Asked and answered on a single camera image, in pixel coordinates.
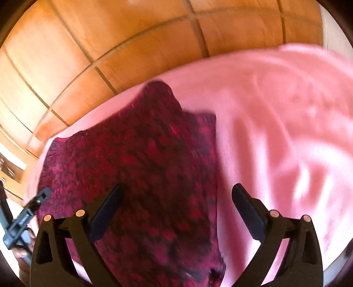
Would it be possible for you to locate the dark red patterned knit sweater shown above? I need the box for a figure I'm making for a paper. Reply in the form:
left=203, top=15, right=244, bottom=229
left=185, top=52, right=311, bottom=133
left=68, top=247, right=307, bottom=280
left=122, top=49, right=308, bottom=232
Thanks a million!
left=37, top=81, right=225, bottom=286

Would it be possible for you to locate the wooden panelled headboard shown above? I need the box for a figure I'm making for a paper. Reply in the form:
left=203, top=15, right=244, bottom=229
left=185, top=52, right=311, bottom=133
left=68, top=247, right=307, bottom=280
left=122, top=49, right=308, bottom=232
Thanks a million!
left=1, top=1, right=324, bottom=200

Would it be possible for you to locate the pink bed sheet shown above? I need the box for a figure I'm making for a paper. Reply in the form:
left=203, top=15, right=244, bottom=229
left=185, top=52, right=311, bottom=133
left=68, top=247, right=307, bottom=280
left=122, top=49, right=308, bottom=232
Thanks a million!
left=27, top=44, right=352, bottom=286

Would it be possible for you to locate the person's left hand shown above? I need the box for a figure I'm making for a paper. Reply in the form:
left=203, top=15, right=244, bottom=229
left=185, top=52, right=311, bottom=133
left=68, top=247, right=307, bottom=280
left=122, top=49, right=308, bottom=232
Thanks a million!
left=12, top=227, right=36, bottom=273

